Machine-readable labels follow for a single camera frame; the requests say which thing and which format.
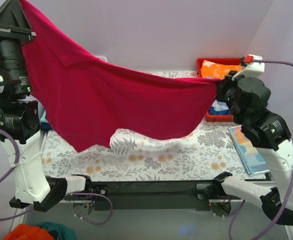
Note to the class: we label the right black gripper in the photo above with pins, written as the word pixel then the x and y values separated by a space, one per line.
pixel 223 86

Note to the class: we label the teal cloth bottom corner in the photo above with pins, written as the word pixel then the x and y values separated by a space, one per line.
pixel 57 231

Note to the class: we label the light blue patterned shirt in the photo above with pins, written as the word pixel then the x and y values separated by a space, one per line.
pixel 218 105

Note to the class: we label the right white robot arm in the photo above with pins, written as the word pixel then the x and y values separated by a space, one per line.
pixel 247 99

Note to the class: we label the orange cloth bottom corner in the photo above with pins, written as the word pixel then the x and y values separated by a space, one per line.
pixel 26 232

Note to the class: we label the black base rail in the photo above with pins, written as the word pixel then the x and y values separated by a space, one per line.
pixel 157 195

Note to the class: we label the folded teal shirt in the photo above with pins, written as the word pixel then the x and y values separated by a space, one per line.
pixel 43 119

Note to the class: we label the floral table mat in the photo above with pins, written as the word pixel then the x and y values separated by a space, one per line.
pixel 201 155

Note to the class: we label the orange patterned shirt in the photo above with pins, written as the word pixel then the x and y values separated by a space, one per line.
pixel 214 70

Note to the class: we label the folded dark blue shirt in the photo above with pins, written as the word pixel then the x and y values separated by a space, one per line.
pixel 45 126

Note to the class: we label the magenta t shirt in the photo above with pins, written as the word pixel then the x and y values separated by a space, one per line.
pixel 87 99

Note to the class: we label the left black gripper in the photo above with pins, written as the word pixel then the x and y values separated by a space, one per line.
pixel 9 31

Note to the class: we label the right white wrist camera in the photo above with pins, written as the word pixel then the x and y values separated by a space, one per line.
pixel 250 68

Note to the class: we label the folded colourful patterned shirt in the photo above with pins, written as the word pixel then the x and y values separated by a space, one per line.
pixel 251 159

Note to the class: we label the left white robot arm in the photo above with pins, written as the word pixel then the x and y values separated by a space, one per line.
pixel 19 121

